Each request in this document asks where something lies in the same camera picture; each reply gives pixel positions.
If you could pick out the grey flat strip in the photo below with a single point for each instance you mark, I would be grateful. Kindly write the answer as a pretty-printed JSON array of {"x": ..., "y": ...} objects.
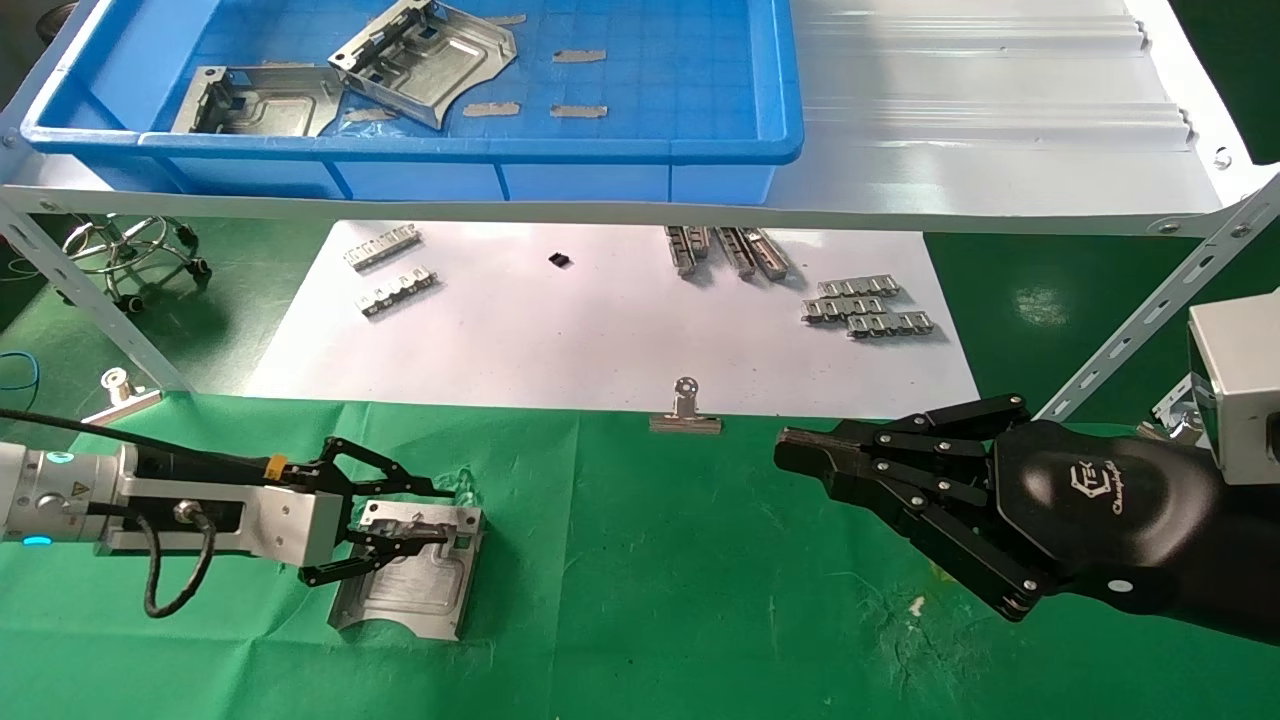
[
  {"x": 578, "y": 111},
  {"x": 491, "y": 108},
  {"x": 507, "y": 19},
  {"x": 580, "y": 55}
]

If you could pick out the chrome stool base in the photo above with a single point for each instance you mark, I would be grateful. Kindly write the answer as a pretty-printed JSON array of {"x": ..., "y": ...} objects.
[{"x": 128, "y": 302}]

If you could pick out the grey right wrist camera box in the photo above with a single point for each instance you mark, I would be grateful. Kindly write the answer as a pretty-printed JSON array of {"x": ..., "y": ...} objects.
[{"x": 1240, "y": 390}]

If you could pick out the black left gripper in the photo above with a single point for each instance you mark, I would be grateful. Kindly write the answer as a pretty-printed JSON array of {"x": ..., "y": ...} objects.
[{"x": 200, "y": 464}]

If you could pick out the large green tablecloth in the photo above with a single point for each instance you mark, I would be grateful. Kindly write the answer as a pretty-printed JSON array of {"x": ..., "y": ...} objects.
[{"x": 650, "y": 600}]

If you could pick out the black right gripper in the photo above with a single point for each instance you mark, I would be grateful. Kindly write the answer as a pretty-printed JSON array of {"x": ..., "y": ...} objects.
[{"x": 1130, "y": 520}]

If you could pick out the silver metal rail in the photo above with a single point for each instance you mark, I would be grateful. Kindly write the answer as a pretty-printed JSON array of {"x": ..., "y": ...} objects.
[
  {"x": 768, "y": 258},
  {"x": 702, "y": 240},
  {"x": 735, "y": 255},
  {"x": 682, "y": 255}
]

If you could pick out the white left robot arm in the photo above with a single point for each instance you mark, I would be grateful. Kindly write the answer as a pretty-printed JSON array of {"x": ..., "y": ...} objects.
[{"x": 60, "y": 490}]

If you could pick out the blue plastic bin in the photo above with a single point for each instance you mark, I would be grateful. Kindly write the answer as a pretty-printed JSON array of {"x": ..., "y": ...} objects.
[{"x": 690, "y": 100}]

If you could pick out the large stamped metal plate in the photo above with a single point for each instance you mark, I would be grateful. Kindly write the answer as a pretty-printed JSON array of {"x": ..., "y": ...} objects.
[
  {"x": 440, "y": 60},
  {"x": 280, "y": 105},
  {"x": 420, "y": 590}
]

